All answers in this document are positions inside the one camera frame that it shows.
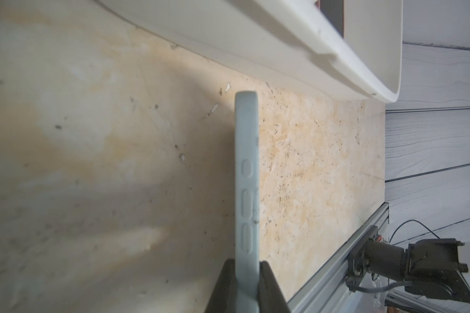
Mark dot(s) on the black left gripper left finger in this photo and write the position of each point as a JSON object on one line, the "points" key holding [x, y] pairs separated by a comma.
{"points": [[223, 297]]}

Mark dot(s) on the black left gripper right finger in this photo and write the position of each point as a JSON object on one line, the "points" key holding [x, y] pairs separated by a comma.
{"points": [[270, 297]]}

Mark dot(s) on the light green case phone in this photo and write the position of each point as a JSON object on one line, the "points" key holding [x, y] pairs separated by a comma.
{"points": [[246, 201]]}

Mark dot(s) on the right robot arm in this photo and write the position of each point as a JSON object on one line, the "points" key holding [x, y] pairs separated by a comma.
{"points": [[433, 268]]}

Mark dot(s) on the white plastic storage box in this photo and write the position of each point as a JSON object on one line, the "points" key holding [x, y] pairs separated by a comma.
{"points": [[344, 50]]}

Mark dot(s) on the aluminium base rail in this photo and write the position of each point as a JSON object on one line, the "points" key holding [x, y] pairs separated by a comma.
{"points": [[326, 291]]}

